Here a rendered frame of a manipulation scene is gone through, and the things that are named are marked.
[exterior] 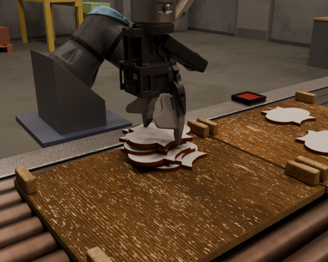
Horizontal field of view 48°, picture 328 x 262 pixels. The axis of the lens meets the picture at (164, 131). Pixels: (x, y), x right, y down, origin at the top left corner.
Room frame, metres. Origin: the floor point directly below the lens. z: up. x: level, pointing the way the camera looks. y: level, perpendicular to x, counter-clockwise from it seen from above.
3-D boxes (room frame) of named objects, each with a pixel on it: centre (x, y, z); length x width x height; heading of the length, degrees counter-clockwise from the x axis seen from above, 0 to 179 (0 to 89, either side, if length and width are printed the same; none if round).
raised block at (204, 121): (0.80, -0.10, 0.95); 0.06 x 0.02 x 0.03; 37
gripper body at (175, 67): (0.65, 0.02, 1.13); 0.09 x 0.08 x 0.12; 126
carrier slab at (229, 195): (0.56, 0.00, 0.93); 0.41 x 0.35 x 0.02; 128
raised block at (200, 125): (0.79, -0.08, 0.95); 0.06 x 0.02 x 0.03; 38
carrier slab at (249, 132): (0.82, -0.34, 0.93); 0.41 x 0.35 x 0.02; 127
